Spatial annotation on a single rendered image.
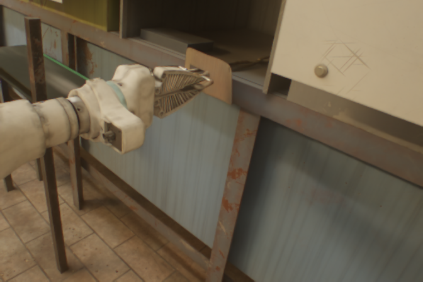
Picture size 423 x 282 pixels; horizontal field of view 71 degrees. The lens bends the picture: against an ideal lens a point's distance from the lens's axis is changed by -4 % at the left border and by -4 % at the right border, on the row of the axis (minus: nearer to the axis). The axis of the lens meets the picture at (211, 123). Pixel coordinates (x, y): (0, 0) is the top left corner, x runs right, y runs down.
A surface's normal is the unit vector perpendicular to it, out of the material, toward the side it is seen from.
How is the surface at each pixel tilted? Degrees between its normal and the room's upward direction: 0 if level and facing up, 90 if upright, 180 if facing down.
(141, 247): 0
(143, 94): 89
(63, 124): 71
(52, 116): 44
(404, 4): 90
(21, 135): 67
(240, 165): 90
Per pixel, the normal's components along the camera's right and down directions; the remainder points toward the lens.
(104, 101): 0.50, -0.57
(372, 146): -0.63, 0.26
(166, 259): 0.14, -0.89
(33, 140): 0.77, 0.25
